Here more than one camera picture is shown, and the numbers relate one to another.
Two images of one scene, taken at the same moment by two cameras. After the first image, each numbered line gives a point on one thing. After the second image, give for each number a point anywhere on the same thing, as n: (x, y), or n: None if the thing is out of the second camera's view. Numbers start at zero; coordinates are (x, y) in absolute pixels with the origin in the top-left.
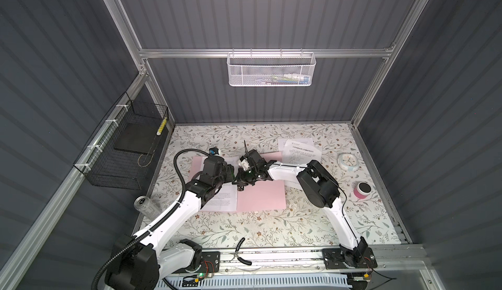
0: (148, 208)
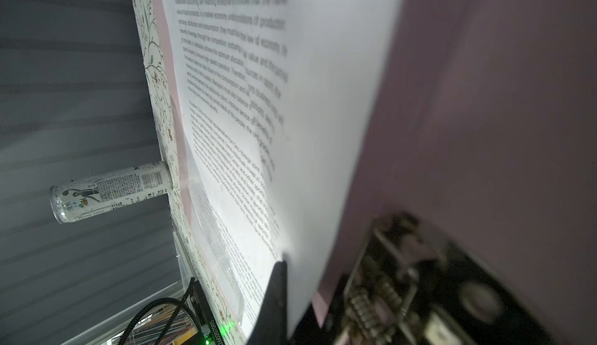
0: (83, 196)
